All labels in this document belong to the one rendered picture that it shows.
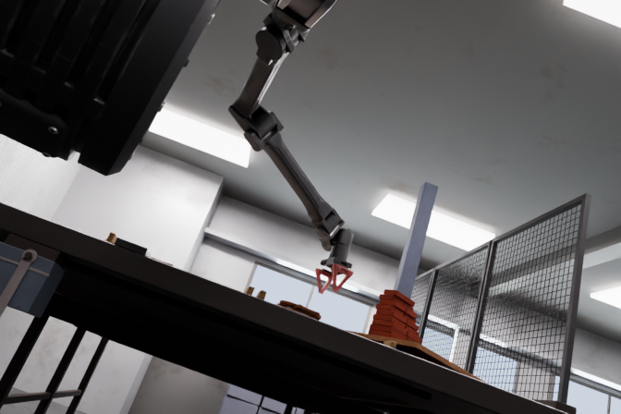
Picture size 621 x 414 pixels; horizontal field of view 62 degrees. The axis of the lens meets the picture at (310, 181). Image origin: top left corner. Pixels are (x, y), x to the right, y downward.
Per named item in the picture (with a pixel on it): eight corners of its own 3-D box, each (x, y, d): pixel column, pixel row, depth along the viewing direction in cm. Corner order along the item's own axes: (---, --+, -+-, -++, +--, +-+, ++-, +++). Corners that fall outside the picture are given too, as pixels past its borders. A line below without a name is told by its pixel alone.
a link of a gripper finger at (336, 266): (336, 296, 161) (345, 268, 165) (347, 295, 155) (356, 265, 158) (318, 288, 159) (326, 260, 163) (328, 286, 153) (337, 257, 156)
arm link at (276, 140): (249, 131, 146) (273, 109, 151) (239, 133, 150) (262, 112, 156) (328, 241, 162) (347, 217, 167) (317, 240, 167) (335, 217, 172)
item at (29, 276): (17, 329, 109) (60, 249, 116) (-47, 306, 108) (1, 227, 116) (33, 333, 119) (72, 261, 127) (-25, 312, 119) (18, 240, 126)
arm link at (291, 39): (271, 11, 110) (286, -1, 113) (252, 32, 119) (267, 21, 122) (299, 44, 112) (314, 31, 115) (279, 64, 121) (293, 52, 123)
